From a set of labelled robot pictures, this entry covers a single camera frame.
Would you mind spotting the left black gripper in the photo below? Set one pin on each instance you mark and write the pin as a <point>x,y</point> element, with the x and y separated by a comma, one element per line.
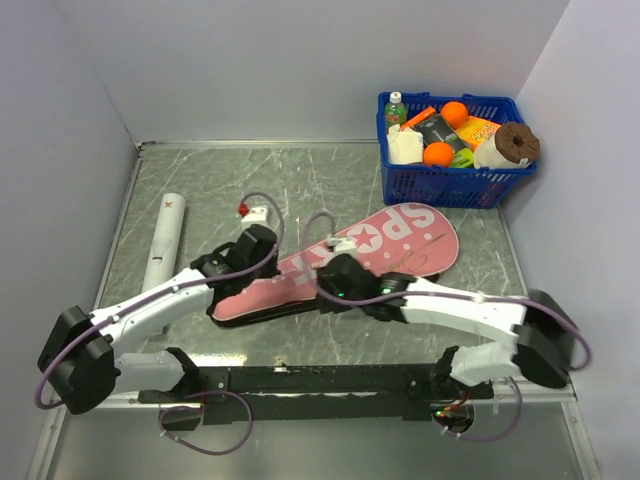
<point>271,270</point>

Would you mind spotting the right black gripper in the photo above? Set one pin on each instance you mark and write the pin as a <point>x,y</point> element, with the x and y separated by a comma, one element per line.
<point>327,304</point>

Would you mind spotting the pink racket cover bag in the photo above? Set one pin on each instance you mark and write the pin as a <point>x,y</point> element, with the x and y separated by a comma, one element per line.
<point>409,238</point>

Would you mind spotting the white shuttlecock tube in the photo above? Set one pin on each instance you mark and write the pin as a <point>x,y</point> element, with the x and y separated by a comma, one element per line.
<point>165,242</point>

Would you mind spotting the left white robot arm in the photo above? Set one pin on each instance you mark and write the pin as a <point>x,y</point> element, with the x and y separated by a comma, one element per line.
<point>87,356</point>

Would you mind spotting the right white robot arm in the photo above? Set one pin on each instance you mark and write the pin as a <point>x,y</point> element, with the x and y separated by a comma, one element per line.
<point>527,335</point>

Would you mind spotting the green small pack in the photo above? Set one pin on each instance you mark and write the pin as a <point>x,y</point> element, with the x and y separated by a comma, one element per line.
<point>463,158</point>

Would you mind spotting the blue plastic basket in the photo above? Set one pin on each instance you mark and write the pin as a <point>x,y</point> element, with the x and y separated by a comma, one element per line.
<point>448,187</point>

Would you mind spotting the white carton box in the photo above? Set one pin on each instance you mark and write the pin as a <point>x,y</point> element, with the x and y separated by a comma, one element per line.
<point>405,146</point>

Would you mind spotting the orange fruit lower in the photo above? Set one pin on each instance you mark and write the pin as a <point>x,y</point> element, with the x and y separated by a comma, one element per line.
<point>439,154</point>

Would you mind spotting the orange fruit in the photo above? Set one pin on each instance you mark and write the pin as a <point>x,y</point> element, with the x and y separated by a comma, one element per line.
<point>455,114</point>
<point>439,154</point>

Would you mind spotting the green drink bottle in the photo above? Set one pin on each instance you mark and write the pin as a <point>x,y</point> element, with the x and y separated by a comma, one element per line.
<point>395,111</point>

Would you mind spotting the black product box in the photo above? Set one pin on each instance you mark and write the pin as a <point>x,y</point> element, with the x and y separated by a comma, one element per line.
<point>435,129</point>

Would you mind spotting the orange thin box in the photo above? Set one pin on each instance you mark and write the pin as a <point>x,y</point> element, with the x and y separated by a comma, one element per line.
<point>417,119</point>

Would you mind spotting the yellow snack box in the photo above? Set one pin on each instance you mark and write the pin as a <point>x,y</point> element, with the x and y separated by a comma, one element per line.
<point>476,131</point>

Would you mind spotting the orange fruit upper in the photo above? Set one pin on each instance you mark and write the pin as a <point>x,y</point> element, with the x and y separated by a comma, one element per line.
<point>455,114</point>

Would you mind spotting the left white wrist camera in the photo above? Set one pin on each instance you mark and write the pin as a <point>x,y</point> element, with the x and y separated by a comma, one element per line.
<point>254,215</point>

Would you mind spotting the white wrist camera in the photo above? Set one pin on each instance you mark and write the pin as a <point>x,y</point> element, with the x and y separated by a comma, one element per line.
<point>341,245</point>
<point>254,215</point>

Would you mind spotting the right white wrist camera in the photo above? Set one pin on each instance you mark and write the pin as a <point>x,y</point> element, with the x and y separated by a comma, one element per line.
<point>341,245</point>

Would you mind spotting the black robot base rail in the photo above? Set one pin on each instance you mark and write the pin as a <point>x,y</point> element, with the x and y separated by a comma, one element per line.
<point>407,391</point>

